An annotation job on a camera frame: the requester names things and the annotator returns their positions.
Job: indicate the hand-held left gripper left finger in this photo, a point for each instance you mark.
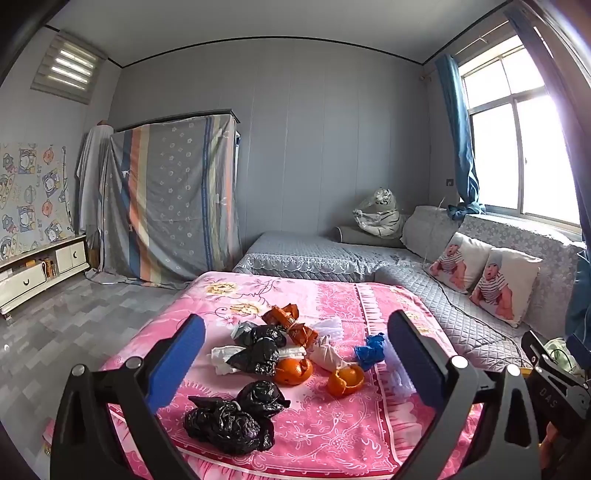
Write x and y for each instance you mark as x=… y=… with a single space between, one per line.
x=178 y=360

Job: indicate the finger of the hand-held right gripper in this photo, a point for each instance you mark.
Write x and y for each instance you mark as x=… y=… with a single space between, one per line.
x=538 y=346

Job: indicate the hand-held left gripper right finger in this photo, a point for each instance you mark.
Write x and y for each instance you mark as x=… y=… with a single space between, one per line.
x=415 y=360

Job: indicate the clear plastic wrap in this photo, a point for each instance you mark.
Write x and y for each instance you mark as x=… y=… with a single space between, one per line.
x=399 y=385

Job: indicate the white paper tissue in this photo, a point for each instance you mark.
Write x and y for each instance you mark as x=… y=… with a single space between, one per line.
x=291 y=352
x=221 y=359

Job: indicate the blue plastic bag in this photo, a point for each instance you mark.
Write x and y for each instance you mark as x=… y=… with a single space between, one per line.
x=369 y=351

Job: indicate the orange peel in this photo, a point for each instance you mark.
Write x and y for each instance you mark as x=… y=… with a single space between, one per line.
x=293 y=371
x=346 y=381

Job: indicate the large black plastic bag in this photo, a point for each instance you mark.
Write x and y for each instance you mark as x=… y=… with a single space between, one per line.
x=221 y=424

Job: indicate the white bubble wrap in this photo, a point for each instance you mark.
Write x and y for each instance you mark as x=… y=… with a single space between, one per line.
x=331 y=327

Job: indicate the beige cloth pouch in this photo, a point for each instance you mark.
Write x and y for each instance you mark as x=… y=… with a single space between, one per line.
x=325 y=354

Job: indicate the orange snack wrapper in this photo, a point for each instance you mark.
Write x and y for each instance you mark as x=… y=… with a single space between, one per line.
x=281 y=316
x=302 y=334

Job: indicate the baby print pillow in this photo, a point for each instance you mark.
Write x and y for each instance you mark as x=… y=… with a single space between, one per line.
x=457 y=263
x=503 y=286

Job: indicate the pink floral bedsheet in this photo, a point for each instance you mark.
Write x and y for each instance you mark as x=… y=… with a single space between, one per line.
x=323 y=429

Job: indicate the grey quilted cushion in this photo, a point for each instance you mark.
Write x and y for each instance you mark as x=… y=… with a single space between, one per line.
x=425 y=230

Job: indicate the dark grey pillow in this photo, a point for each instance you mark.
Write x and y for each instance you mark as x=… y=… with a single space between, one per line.
x=355 y=236

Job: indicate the white tiger plush toy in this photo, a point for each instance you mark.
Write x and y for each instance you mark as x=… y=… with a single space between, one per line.
x=381 y=212

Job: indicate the grey quilted sofa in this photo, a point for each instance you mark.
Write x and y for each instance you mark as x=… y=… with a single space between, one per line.
x=300 y=254

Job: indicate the white TV cabinet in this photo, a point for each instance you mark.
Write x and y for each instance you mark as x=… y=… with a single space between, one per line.
x=27 y=279

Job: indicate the white hanging garment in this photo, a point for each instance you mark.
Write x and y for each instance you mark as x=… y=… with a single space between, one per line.
x=92 y=184

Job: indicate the window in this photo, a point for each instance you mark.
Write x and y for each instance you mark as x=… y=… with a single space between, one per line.
x=521 y=147

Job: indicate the blue curtain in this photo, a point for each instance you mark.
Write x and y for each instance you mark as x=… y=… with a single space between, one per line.
x=455 y=129

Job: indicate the window blind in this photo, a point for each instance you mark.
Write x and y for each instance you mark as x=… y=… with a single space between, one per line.
x=69 y=64

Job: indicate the cartoon wall poster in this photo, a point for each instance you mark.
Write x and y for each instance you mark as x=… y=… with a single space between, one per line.
x=32 y=198

